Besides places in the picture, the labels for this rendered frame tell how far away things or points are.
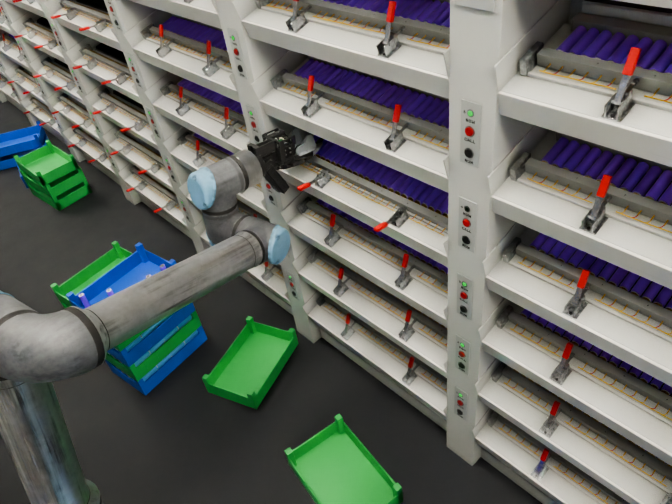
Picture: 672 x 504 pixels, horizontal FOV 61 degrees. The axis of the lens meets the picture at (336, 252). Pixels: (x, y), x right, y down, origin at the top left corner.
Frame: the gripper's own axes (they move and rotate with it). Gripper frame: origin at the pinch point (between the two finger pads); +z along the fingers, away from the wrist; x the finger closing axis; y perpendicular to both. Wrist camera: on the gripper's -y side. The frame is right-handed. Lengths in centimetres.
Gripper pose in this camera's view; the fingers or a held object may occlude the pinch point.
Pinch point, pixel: (314, 145)
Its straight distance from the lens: 155.9
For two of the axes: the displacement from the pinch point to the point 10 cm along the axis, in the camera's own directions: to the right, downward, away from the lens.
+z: 7.3, -4.5, 5.2
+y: -0.6, -7.9, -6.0
